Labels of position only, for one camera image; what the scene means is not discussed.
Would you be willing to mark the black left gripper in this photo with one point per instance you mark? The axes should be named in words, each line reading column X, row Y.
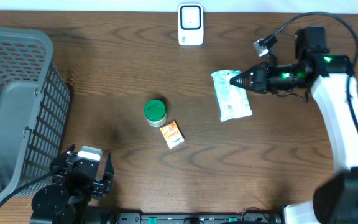
column 98, row 188

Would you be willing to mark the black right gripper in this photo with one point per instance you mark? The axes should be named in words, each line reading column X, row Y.
column 261, row 78

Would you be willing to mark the mint green wipes packet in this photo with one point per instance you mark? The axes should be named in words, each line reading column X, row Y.
column 233, row 101

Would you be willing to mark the white tissue pack orange print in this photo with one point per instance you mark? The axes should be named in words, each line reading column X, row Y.
column 172, row 135

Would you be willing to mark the green lid jar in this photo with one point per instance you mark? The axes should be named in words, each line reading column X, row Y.
column 155, row 113

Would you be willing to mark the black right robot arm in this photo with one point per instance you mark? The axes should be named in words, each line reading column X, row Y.
column 331, row 81

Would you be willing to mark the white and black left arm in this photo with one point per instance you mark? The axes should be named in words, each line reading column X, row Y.
column 55, row 203

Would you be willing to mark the white barcode scanner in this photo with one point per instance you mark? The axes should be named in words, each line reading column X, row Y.
column 190, row 24

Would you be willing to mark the dark grey plastic basket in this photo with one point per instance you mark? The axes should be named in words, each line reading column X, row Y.
column 34, row 105

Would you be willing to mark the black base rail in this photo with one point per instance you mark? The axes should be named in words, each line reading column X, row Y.
column 250, row 216

